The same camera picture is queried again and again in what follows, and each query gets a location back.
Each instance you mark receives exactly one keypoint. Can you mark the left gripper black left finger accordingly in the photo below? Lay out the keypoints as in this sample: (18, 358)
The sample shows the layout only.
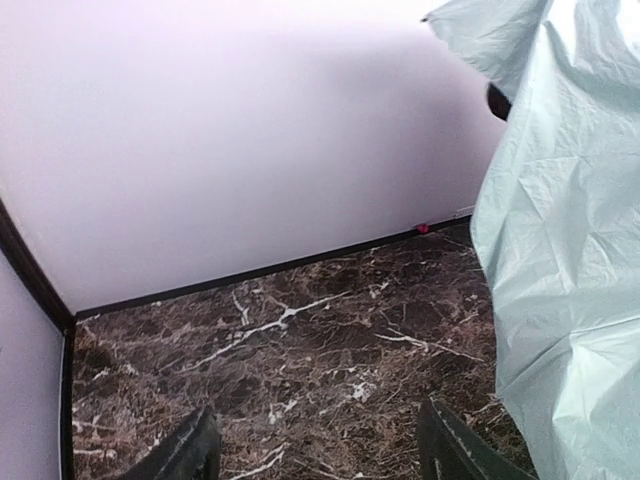
(195, 444)

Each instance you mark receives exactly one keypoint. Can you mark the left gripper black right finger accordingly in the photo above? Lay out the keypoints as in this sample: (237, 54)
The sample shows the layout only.
(449, 449)

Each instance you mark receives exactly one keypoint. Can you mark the mint and black folding umbrella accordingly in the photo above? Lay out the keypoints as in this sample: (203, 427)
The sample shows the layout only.
(556, 223)

